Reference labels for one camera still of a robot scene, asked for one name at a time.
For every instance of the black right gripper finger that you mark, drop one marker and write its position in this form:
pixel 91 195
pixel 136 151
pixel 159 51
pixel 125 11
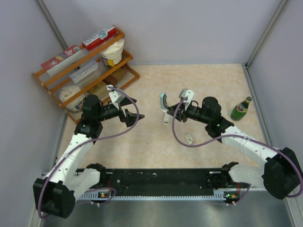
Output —
pixel 172 108
pixel 167 115

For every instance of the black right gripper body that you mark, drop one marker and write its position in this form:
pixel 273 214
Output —
pixel 183 114

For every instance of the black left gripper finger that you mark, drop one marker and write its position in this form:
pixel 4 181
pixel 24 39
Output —
pixel 127 101
pixel 130 118

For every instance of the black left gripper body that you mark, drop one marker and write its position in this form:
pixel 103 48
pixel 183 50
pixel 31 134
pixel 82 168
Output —
pixel 121 115

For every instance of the white staple box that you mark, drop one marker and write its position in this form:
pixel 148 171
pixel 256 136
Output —
pixel 166 120

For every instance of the light blue stapler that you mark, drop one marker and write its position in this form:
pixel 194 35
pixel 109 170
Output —
pixel 163 102

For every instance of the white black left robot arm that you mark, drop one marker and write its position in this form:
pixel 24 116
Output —
pixel 56 194

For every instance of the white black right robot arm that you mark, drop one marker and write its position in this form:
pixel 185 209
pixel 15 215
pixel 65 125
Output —
pixel 278 169

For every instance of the small white red packet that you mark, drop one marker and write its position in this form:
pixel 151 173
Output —
pixel 190 139

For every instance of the dark brown box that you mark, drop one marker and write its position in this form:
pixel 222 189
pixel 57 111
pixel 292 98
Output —
pixel 115 77

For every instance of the brown cardboard box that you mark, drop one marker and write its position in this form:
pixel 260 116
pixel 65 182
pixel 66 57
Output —
pixel 100 90

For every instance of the orange wooden shelf rack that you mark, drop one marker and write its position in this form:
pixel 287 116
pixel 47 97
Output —
pixel 54 84

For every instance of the silver foil box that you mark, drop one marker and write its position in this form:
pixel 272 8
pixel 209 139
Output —
pixel 84 71

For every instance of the green glass bottle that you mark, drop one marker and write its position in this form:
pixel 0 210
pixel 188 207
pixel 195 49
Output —
pixel 240 110

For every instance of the red white foil box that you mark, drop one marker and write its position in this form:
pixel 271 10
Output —
pixel 99 37

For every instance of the red white wrap box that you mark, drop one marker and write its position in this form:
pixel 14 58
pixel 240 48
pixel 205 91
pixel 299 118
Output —
pixel 63 60

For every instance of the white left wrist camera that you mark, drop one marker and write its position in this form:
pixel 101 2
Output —
pixel 115 96

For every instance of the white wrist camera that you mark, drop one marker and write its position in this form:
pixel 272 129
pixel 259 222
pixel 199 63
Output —
pixel 115 96
pixel 186 93

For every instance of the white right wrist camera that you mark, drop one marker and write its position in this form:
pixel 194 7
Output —
pixel 186 93

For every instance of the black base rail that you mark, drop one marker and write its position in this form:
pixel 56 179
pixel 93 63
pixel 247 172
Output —
pixel 167 182

